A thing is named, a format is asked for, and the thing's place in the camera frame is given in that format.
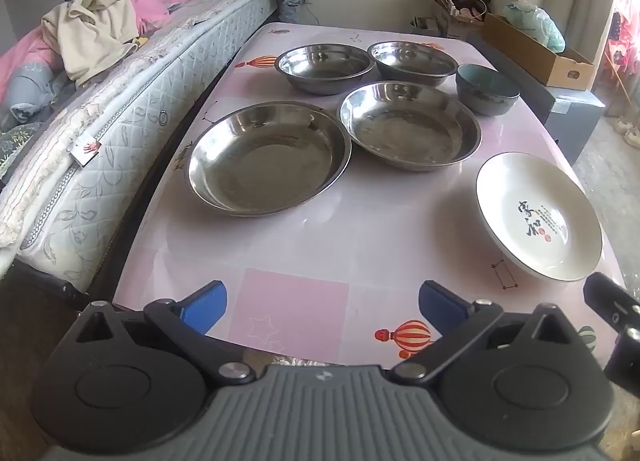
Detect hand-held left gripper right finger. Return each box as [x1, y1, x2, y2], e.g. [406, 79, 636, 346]
[390, 280, 581, 387]

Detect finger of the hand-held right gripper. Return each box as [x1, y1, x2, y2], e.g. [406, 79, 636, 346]
[604, 328, 640, 384]
[583, 272, 640, 332]

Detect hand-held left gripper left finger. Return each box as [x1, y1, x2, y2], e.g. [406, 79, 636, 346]
[75, 280, 258, 387]

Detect white ceramic plate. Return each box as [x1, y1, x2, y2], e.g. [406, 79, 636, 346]
[475, 152, 604, 282]

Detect large stainless steel plate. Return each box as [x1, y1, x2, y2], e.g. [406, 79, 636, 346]
[187, 101, 352, 217]

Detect medium stainless steel plate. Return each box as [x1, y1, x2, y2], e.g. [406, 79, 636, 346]
[339, 81, 482, 172]

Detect teal patterned ceramic bowl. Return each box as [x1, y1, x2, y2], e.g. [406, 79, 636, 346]
[455, 64, 521, 117]

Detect stainless steel bowl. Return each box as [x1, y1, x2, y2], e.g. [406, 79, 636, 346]
[367, 41, 460, 88]
[274, 43, 376, 96]

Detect pink printed tablecloth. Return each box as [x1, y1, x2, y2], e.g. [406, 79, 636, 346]
[112, 22, 626, 372]

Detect white shoes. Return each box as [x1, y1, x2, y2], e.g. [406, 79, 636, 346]
[612, 115, 640, 148]

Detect quilted mattress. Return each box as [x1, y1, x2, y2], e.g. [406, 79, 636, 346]
[0, 0, 281, 292]

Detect grey storage box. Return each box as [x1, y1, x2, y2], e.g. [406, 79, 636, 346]
[467, 31, 607, 142]

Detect long cardboard box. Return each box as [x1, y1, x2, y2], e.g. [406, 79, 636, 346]
[482, 13, 597, 90]

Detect small carton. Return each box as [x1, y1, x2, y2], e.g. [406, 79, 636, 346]
[410, 16, 442, 38]

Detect pale green plastic bag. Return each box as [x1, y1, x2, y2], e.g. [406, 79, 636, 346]
[502, 0, 567, 54]

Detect small cluttered cardboard box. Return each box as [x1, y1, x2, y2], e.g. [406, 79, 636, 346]
[432, 0, 493, 40]

